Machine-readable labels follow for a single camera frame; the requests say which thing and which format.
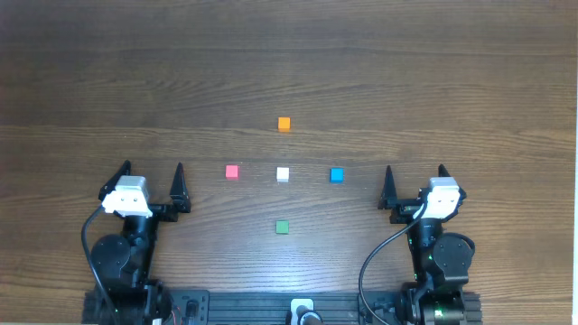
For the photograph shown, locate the mounting rail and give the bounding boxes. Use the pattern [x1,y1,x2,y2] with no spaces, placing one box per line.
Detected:
[83,288,483,325]

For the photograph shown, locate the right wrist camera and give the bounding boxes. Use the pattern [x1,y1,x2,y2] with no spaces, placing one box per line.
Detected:
[419,176,462,221]

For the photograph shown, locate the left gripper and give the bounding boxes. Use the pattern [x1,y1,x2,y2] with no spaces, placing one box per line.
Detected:
[98,160,192,223]

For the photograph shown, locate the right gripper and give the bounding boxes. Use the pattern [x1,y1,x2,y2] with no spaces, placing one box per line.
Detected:
[378,163,468,225]

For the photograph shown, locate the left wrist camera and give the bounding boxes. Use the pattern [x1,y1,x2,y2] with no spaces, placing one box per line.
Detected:
[101,175,154,219]

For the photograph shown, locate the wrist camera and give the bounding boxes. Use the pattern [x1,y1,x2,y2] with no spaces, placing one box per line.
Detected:
[419,176,462,221]
[101,175,154,219]

